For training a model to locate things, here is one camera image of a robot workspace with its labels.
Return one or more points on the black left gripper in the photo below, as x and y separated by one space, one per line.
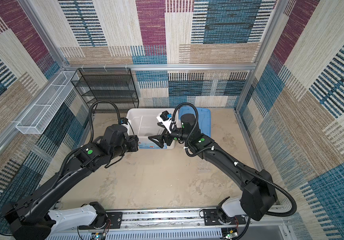
134 140

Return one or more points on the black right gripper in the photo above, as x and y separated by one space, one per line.
161 138

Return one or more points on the white plastic storage bin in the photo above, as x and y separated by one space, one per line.
151 125

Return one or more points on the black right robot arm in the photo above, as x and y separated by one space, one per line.
260 195

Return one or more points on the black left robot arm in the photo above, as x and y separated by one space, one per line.
32 217

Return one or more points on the blue plastic bin lid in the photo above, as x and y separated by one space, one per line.
204 118

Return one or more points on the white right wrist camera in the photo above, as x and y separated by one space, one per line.
165 118

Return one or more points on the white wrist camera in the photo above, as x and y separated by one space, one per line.
165 118
124 122

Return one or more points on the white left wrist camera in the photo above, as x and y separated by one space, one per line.
124 122

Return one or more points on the black wire shelf rack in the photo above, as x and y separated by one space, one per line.
116 85

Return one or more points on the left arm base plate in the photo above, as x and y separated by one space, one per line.
113 221

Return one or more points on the aluminium front rail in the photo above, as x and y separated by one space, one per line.
148 219

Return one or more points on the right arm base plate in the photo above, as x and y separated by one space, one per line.
212 218

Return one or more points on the white wire mesh basket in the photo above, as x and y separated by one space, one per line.
39 116

